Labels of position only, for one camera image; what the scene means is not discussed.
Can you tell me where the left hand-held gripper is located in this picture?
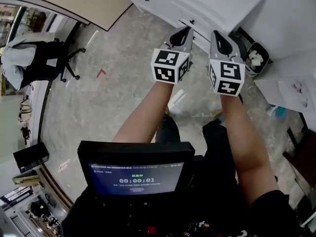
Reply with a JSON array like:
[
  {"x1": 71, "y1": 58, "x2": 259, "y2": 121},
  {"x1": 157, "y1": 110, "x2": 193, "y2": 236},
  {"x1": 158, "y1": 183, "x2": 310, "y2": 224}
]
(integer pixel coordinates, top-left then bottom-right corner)
[{"x1": 151, "y1": 26, "x2": 195, "y2": 85}]

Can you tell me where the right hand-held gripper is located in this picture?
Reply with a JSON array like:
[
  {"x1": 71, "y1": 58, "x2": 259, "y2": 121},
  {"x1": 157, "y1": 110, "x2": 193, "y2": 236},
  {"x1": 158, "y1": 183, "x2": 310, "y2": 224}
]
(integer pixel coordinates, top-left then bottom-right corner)
[{"x1": 208, "y1": 30, "x2": 246, "y2": 97}]

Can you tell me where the white drawer with black knob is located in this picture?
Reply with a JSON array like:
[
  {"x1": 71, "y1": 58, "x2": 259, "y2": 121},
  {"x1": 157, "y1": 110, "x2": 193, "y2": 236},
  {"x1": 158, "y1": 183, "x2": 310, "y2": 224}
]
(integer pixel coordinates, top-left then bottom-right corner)
[{"x1": 178, "y1": 8, "x2": 214, "y2": 38}]

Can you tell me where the person's left forearm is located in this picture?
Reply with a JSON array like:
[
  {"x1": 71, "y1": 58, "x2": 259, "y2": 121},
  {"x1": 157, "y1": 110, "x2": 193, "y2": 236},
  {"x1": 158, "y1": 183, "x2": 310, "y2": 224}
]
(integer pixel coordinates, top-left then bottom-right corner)
[{"x1": 112, "y1": 80, "x2": 174, "y2": 144}]

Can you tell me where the person's right forearm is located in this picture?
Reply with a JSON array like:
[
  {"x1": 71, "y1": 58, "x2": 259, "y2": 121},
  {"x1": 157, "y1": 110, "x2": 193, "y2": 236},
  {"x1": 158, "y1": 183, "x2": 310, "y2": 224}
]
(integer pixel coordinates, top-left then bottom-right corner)
[{"x1": 219, "y1": 93, "x2": 281, "y2": 207}]

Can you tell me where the crumpled white paper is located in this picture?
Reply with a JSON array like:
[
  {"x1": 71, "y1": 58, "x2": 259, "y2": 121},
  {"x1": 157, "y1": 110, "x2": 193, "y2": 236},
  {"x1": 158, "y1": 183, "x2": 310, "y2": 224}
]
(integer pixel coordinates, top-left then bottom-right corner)
[{"x1": 247, "y1": 49, "x2": 264, "y2": 68}]

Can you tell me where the black waste bin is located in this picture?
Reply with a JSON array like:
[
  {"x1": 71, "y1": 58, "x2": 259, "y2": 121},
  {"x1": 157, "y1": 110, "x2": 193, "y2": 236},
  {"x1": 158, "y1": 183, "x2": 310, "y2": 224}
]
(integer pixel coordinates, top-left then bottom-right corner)
[{"x1": 243, "y1": 41, "x2": 270, "y2": 78}]

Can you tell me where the person's shoe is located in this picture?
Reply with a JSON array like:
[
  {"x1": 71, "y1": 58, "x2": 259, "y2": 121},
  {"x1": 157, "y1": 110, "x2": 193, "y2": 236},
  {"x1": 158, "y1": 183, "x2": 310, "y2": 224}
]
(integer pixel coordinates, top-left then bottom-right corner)
[{"x1": 212, "y1": 110, "x2": 226, "y2": 123}]

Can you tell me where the white side table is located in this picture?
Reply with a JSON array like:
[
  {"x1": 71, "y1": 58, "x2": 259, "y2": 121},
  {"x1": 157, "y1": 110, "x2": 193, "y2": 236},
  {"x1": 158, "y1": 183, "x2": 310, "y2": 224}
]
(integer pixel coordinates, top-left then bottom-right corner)
[{"x1": 254, "y1": 74, "x2": 316, "y2": 114}]

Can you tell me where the teal packet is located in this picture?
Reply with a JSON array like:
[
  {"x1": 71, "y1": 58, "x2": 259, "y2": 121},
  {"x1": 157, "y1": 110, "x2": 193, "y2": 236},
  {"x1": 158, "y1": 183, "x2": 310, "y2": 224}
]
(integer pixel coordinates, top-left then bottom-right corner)
[{"x1": 267, "y1": 104, "x2": 288, "y2": 120}]

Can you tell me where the white paper sheet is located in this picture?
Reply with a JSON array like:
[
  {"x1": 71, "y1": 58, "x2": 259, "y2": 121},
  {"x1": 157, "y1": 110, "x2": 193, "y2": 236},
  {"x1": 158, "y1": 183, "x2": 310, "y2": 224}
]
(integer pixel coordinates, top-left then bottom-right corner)
[{"x1": 278, "y1": 79, "x2": 312, "y2": 111}]

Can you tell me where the white cabinet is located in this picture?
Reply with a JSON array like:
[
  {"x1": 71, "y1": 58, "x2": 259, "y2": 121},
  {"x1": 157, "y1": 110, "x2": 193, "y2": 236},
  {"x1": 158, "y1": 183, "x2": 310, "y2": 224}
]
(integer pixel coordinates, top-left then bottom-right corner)
[{"x1": 116, "y1": 0, "x2": 275, "y2": 52}]

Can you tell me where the dark wooden chair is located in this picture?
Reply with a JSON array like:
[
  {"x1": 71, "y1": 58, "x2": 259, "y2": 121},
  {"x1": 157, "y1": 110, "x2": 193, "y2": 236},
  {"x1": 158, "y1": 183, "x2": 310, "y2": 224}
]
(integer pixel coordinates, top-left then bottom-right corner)
[{"x1": 282, "y1": 127, "x2": 316, "y2": 197}]

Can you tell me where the black chest-mounted screen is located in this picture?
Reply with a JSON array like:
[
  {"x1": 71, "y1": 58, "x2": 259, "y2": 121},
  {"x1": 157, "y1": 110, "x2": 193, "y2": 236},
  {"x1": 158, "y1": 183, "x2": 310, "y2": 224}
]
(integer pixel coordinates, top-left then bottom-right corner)
[{"x1": 77, "y1": 140, "x2": 196, "y2": 200}]

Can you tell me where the black office chair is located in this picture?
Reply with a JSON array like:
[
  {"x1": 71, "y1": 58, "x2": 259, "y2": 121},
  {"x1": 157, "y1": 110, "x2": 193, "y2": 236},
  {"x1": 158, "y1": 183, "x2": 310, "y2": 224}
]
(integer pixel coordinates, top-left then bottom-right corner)
[{"x1": 19, "y1": 21, "x2": 86, "y2": 88}]

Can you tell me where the grey jacket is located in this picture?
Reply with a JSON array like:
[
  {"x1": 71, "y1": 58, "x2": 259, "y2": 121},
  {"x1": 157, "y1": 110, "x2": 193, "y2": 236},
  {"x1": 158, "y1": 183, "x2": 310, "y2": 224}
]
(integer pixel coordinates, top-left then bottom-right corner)
[{"x1": 0, "y1": 32, "x2": 56, "y2": 91}]

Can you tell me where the black box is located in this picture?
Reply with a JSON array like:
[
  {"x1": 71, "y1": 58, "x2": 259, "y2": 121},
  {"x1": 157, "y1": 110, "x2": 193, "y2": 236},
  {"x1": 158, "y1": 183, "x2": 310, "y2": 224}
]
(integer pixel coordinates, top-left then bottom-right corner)
[{"x1": 12, "y1": 142, "x2": 50, "y2": 174}]

